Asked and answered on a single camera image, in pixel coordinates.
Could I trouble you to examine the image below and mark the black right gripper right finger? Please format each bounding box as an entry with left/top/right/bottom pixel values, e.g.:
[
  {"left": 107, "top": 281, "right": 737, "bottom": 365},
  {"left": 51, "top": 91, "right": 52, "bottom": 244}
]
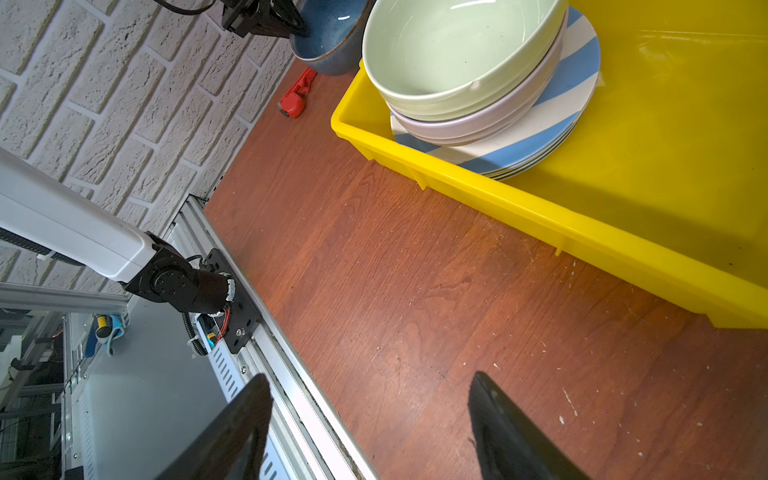
[{"left": 468, "top": 371, "right": 587, "bottom": 479}]

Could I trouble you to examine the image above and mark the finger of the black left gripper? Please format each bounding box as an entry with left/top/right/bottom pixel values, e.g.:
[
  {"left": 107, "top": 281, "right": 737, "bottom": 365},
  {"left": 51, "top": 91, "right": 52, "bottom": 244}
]
[{"left": 222, "top": 0, "right": 309, "bottom": 38}]

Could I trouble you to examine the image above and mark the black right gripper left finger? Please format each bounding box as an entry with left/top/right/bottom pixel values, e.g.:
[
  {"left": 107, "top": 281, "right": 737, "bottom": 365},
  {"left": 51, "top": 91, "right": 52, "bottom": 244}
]
[{"left": 158, "top": 374, "right": 273, "bottom": 479}]

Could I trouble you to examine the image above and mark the dark blue ceramic bowl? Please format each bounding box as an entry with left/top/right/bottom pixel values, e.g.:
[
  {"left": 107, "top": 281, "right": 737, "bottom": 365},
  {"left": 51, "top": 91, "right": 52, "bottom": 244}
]
[{"left": 290, "top": 0, "right": 375, "bottom": 76}]

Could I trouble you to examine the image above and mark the light green ceramic bowl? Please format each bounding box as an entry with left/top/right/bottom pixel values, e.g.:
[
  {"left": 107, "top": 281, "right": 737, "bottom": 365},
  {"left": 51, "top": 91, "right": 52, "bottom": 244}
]
[{"left": 362, "top": 0, "right": 569, "bottom": 122}]

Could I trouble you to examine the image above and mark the lavender ceramic bowl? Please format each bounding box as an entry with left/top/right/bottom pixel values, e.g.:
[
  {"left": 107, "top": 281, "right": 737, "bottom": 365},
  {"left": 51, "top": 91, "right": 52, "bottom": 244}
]
[{"left": 389, "top": 11, "right": 569, "bottom": 146}]

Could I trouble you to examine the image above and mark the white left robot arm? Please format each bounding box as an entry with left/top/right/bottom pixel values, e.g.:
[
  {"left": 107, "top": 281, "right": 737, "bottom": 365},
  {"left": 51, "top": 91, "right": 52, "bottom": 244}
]
[{"left": 1, "top": 1, "right": 294, "bottom": 295}]

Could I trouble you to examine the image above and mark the yellow plastic bin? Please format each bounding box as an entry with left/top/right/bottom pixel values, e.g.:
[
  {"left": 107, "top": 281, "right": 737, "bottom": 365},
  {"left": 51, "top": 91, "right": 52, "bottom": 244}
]
[{"left": 331, "top": 1, "right": 767, "bottom": 328}]

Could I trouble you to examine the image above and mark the red and black pipe wrench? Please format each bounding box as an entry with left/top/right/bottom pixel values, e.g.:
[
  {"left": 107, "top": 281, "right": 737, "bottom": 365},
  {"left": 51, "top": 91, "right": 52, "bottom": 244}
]
[{"left": 278, "top": 68, "right": 317, "bottom": 118}]

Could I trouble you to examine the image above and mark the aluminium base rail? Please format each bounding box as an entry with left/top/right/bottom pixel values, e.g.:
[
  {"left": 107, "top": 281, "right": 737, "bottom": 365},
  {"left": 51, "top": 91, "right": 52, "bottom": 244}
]
[{"left": 165, "top": 196, "right": 378, "bottom": 479}]

